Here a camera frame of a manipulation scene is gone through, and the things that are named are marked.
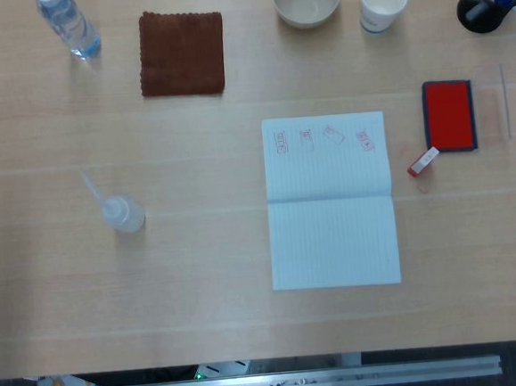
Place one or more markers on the translucent squeeze bottle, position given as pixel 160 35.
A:
pixel 125 214

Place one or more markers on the transparent ink pad lid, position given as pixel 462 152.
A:
pixel 491 112

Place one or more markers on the aluminium rail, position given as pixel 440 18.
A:
pixel 299 382

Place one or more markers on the beige bowl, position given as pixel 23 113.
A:
pixel 306 1

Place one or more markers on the brown folded cloth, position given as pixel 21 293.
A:
pixel 180 51

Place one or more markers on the red ink pad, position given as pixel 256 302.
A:
pixel 449 115

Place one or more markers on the white paper cup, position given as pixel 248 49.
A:
pixel 381 2

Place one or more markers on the open white lined notebook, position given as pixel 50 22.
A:
pixel 332 223

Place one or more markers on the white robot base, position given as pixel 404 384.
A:
pixel 220 369

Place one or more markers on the clear plastic water bottle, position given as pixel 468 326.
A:
pixel 70 24

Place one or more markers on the small red-white stamp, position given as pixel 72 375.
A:
pixel 423 162

